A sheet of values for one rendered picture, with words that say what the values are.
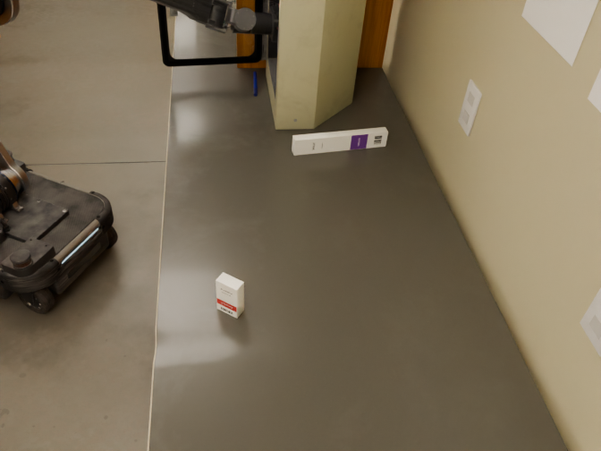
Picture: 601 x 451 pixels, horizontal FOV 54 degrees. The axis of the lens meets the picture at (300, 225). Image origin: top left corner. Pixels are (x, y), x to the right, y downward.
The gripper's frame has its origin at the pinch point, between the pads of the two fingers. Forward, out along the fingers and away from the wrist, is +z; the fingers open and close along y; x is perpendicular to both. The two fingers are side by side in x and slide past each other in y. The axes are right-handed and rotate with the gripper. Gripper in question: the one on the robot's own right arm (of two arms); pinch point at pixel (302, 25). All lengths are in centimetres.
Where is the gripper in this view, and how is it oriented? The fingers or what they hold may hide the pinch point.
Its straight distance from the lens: 173.1
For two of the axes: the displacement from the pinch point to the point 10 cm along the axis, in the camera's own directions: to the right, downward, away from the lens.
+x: -1.2, 7.6, 6.4
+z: 9.8, -0.2, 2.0
